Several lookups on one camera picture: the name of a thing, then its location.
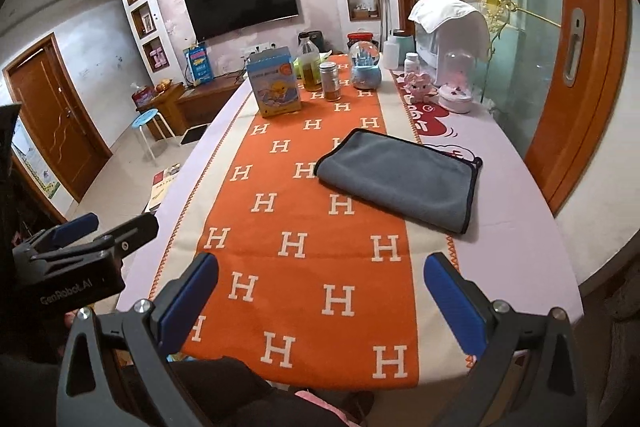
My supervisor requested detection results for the wooden television cabinet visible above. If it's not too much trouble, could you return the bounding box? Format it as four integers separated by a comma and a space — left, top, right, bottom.
177, 74, 249, 134

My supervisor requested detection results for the white cloth cover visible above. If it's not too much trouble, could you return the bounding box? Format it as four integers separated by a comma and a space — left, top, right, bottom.
407, 0, 483, 38

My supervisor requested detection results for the black floor mat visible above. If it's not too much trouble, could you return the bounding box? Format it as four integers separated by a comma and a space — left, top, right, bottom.
180, 124, 208, 146

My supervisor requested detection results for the blue round stool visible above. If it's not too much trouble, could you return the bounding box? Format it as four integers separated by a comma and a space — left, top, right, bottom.
131, 108, 177, 158

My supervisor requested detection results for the blue snow globe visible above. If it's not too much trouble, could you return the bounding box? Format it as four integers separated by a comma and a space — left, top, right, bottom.
350, 41, 383, 88

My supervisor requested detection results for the wall poster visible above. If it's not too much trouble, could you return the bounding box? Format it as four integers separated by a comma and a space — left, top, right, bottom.
10, 117, 62, 198

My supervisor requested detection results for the wooden side table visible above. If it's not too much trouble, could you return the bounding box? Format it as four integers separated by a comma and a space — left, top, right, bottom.
149, 82, 187, 141

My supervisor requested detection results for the glass dome lamp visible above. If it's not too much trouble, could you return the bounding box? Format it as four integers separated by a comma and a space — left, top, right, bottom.
437, 49, 475, 114

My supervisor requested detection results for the blue printed box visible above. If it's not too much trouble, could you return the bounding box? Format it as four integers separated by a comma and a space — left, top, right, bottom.
182, 46, 215, 85

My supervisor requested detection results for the red-lid jar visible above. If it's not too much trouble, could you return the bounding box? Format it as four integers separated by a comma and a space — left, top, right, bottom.
347, 32, 375, 52

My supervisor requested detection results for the pink tablecloth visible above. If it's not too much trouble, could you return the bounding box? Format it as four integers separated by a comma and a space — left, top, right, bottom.
116, 52, 585, 388

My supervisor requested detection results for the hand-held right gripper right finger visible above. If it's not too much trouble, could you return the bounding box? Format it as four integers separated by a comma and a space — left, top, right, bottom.
422, 252, 588, 427

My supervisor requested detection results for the metal door handle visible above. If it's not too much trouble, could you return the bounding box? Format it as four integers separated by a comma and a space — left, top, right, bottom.
562, 8, 586, 88

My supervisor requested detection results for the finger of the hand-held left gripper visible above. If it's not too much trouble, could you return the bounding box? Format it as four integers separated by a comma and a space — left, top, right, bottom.
15, 213, 99, 259
97, 213, 160, 259

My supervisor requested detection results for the red bag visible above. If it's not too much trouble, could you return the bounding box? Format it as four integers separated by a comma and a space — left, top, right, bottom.
131, 87, 157, 110

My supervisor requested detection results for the grey towel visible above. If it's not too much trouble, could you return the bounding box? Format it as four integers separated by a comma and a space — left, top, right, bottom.
314, 128, 484, 235

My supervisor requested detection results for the pink toy figure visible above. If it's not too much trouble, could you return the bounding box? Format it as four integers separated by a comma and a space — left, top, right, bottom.
402, 71, 437, 102

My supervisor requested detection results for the person's dark clothing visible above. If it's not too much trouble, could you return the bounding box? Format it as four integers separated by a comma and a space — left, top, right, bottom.
170, 354, 376, 427

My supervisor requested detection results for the book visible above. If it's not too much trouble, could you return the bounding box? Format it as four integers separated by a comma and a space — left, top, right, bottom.
146, 163, 182, 212

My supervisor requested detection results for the metal-lid spice jar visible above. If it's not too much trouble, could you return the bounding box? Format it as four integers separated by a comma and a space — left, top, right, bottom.
319, 62, 342, 102

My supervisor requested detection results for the white countertop appliance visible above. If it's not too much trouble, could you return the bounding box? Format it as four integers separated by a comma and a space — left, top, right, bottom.
412, 4, 492, 88

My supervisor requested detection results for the wooden sliding glass door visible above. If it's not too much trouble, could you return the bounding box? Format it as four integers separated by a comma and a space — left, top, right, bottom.
390, 0, 632, 214

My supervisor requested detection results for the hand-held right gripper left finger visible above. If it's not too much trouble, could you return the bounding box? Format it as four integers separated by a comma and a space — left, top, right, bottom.
59, 252, 221, 427

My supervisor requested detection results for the orange patterned table runner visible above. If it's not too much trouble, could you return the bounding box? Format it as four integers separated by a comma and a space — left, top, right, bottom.
150, 53, 476, 390

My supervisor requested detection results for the blue carton box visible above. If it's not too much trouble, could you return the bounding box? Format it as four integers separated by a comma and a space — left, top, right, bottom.
246, 48, 303, 118

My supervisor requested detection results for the oil bottle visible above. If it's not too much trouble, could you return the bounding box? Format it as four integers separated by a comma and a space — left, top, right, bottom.
298, 32, 323, 92

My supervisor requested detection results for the wooden room door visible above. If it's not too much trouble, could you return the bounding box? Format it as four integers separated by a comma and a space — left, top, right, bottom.
2, 33, 113, 202

